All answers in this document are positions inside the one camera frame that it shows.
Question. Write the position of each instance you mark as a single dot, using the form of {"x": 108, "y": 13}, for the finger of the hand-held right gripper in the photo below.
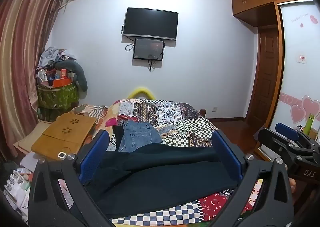
{"x": 287, "y": 132}
{"x": 275, "y": 147}

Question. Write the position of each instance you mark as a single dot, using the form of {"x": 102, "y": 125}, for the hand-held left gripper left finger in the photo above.
{"x": 96, "y": 152}

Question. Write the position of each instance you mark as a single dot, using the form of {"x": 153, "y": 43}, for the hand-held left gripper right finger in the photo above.
{"x": 228, "y": 157}

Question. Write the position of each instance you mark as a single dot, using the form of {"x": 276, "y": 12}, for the dark green pants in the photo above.
{"x": 162, "y": 179}

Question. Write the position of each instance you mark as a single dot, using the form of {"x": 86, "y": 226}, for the person's right hand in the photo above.
{"x": 293, "y": 186}

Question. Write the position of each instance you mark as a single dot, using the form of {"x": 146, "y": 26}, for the green bottle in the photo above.
{"x": 309, "y": 124}

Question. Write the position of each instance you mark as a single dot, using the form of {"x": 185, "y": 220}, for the black garment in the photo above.
{"x": 117, "y": 137}

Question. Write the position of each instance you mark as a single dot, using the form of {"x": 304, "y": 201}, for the small white device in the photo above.
{"x": 61, "y": 156}

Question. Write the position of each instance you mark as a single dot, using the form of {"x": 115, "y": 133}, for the wooden lap desk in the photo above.
{"x": 65, "y": 132}

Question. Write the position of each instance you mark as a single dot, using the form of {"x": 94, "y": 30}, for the blue jeans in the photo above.
{"x": 140, "y": 134}

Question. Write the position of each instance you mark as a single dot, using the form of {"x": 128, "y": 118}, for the patchwork quilt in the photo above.
{"x": 180, "y": 119}

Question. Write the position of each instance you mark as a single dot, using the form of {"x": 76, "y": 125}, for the green storage box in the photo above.
{"x": 57, "y": 97}

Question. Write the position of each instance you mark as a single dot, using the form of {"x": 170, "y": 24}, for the beige mat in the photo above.
{"x": 30, "y": 139}

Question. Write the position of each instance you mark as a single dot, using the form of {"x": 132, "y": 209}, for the grey neck pillow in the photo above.
{"x": 81, "y": 77}

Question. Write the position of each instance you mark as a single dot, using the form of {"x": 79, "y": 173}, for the orange box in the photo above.
{"x": 62, "y": 82}

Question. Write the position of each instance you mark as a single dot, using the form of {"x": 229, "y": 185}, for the pile of small packets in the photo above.
{"x": 17, "y": 189}

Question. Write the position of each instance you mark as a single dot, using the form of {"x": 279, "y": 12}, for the pile of clothes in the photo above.
{"x": 52, "y": 54}

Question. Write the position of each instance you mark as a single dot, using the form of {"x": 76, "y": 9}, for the small black monitor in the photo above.
{"x": 148, "y": 48}

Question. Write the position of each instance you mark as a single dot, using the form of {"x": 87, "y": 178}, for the striped red curtain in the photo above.
{"x": 22, "y": 54}

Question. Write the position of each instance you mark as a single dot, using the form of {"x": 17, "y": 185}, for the wooden bed post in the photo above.
{"x": 203, "y": 113}

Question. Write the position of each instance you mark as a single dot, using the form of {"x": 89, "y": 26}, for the yellow curved bed rail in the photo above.
{"x": 141, "y": 90}

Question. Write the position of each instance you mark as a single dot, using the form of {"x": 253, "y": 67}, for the wall-mounted black television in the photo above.
{"x": 151, "y": 23}

